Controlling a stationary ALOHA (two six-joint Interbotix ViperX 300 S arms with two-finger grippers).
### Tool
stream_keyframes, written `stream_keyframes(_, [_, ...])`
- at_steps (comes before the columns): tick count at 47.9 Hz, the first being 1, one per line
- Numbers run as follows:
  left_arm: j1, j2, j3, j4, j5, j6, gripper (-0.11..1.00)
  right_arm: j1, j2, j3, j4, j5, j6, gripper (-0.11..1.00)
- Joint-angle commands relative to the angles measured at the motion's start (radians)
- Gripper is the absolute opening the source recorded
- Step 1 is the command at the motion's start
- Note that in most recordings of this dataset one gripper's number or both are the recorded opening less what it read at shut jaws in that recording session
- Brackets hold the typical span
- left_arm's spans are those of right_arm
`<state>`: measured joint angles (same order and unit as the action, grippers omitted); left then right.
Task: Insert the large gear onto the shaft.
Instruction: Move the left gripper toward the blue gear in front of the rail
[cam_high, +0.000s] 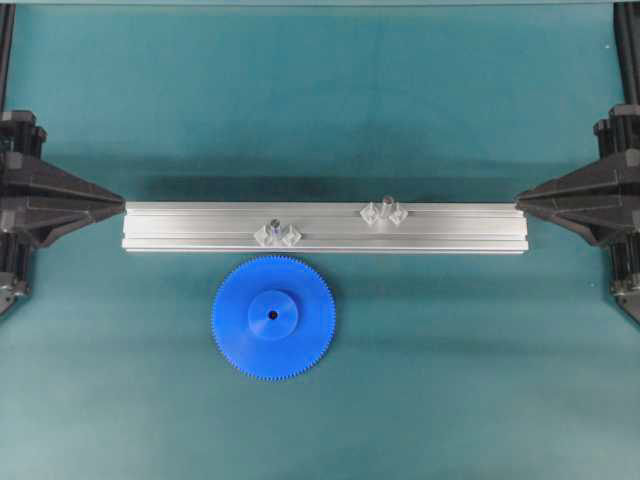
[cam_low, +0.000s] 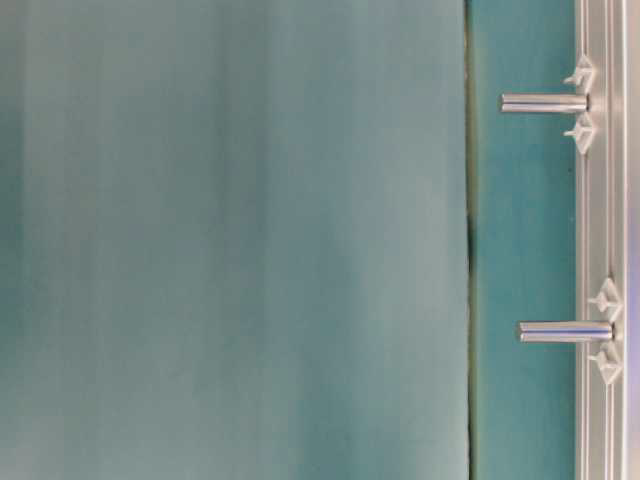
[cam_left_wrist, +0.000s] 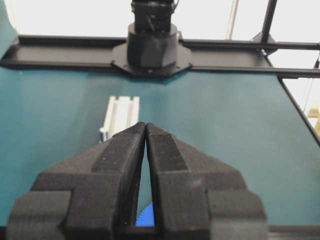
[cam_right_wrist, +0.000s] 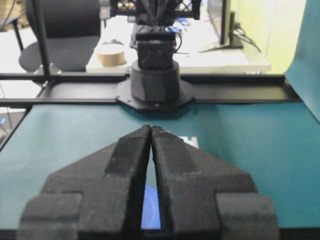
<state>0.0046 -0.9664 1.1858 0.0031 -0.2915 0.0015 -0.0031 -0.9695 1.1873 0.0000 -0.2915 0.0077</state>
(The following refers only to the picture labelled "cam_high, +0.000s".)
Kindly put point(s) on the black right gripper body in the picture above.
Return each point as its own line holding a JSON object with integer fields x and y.
{"x": 619, "y": 134}

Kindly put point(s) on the large blue plastic gear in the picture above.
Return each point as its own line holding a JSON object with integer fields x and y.
{"x": 273, "y": 317}

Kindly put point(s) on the aluminium extrusion rail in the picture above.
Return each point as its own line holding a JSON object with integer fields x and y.
{"x": 226, "y": 227}

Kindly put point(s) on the black right frame post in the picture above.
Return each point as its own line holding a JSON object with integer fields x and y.
{"x": 626, "y": 30}

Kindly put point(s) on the left clear shaft mount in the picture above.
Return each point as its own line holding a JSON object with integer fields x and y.
{"x": 274, "y": 234}

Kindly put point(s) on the black left frame post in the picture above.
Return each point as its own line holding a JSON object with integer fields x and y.
{"x": 8, "y": 12}

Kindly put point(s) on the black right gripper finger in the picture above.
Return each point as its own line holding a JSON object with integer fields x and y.
{"x": 593, "y": 233}
{"x": 592, "y": 185}

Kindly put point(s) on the right clear shaft mount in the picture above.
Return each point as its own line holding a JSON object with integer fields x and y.
{"x": 388, "y": 210}

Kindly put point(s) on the black frame post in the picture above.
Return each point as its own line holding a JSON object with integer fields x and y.
{"x": 626, "y": 30}
{"x": 8, "y": 12}

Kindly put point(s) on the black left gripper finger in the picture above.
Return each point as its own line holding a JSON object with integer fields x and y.
{"x": 43, "y": 227}
{"x": 25, "y": 175}

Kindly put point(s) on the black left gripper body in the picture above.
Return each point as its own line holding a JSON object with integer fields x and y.
{"x": 19, "y": 135}

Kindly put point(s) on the clear shaft mount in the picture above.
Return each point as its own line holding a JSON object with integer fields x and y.
{"x": 388, "y": 210}
{"x": 274, "y": 234}

